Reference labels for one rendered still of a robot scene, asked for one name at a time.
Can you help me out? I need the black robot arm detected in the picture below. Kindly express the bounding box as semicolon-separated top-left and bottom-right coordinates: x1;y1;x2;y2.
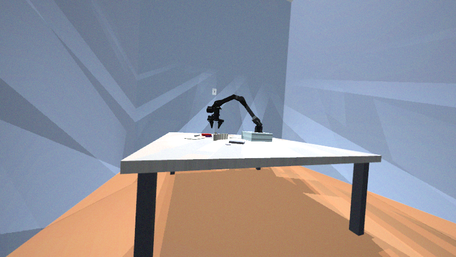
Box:
206;94;263;133

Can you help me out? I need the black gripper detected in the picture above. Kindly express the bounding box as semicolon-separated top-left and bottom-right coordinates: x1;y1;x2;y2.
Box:
207;113;224;128

